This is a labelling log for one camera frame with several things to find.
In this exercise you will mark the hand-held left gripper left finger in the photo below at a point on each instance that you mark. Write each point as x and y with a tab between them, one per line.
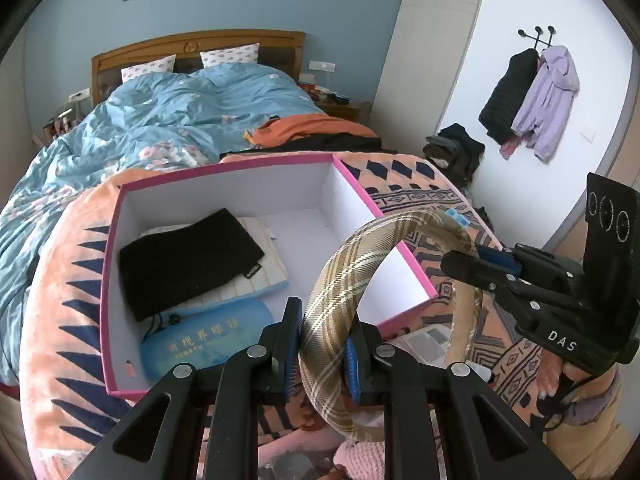
292	355

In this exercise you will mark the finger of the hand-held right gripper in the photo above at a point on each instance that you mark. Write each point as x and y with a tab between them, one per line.
470	266
497	259

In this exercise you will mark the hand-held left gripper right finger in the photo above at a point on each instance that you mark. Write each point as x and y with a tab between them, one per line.
352	370

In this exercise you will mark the brown plaid steering wheel cover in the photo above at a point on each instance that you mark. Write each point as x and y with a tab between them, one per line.
325	310

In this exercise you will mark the yellow striped white cloth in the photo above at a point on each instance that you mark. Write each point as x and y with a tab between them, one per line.
265	240

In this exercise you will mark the black fabric pouch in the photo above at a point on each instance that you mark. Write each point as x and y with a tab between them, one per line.
190	260

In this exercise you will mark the pink cardboard box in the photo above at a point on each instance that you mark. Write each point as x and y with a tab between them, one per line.
225	185

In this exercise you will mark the person's right forearm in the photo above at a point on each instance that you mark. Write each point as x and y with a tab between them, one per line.
590	440

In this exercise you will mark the person's right hand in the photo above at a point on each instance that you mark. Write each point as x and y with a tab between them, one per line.
552	385

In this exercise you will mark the small blue card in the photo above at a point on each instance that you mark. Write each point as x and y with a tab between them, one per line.
457	217

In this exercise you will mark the white printed leaflet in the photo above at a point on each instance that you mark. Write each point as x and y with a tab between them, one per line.
425	340

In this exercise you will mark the pink knitted bear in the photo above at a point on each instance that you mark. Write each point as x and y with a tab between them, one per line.
360	462

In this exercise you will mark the pink garment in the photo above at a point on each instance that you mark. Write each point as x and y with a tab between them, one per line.
510	149

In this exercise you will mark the dark clothes pile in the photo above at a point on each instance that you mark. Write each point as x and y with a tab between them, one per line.
452	152

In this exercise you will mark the black jacket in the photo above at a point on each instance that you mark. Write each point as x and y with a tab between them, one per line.
507	95

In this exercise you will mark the light purple jacket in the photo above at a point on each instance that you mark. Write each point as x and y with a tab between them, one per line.
550	100

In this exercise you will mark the black garment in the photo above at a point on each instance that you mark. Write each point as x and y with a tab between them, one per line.
340	141

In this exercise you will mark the wooden nightstand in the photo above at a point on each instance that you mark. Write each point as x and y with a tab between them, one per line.
345	110

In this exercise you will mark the orange garment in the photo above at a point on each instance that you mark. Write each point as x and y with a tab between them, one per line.
310	125

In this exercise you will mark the black coat hook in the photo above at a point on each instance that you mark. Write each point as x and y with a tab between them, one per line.
537	35

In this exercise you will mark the orange patterned blanket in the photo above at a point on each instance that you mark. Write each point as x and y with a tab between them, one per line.
65	310

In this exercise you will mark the blue floral duvet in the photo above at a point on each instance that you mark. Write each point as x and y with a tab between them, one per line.
150	110

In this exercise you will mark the white patterned pillow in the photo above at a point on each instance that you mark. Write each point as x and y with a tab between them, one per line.
230	54
150	67

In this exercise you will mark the wooden headboard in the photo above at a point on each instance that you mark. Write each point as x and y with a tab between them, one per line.
225	42

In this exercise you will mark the white wall switch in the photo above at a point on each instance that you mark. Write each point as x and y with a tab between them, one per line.
588	134

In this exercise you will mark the white wall outlet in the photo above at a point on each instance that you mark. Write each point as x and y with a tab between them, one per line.
321	65
78	94

